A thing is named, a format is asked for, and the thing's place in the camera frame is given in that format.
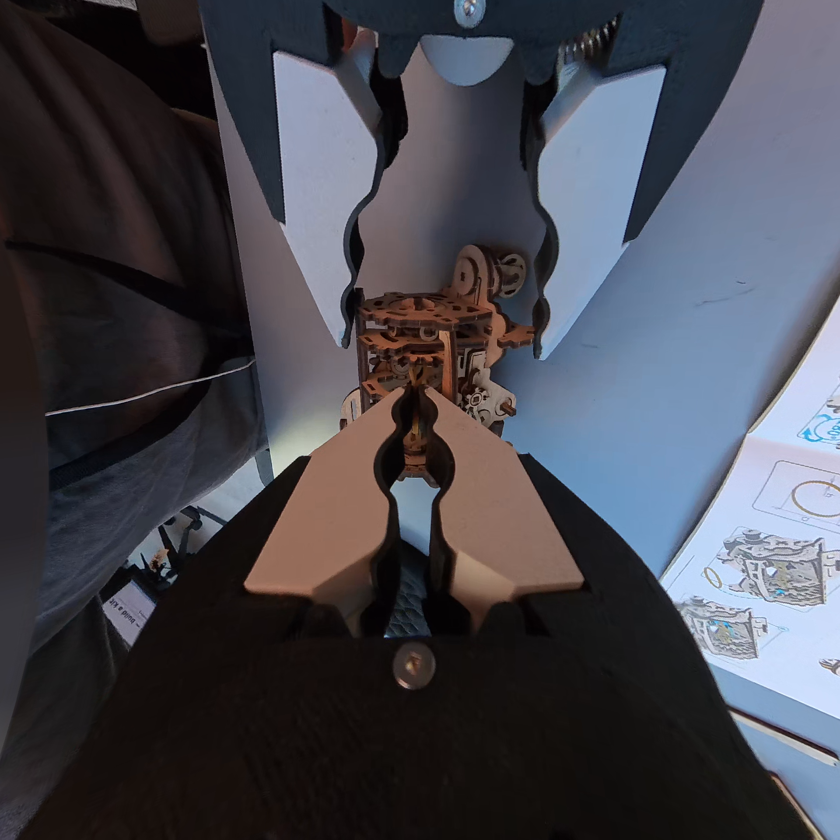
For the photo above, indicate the white printed paper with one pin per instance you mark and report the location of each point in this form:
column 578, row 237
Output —
column 128, row 613

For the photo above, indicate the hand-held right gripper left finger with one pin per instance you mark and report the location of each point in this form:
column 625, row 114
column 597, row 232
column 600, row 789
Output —
column 328, row 525

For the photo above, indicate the person's grey trousers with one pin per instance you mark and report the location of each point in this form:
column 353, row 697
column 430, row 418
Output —
column 131, row 472

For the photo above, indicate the wooden mechanical model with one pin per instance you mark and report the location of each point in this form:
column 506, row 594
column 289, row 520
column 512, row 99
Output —
column 420, row 315

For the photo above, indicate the person's dark top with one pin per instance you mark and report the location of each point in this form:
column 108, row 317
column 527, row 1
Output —
column 118, row 197

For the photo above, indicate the black mesh chair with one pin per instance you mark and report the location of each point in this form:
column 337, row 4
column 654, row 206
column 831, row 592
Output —
column 407, row 610

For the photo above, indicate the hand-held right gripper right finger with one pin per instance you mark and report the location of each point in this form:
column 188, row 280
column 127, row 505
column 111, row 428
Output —
column 499, row 525

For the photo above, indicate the black metal frame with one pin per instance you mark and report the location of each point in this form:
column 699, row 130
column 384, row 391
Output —
column 177, row 544

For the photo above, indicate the thin plywood parts sheet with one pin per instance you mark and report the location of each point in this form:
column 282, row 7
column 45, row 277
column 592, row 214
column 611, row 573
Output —
column 800, row 745

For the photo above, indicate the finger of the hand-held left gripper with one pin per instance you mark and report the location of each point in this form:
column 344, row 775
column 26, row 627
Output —
column 590, row 184
column 315, row 164

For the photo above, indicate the white instruction booklet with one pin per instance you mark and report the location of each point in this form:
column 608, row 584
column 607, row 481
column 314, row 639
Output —
column 754, row 499

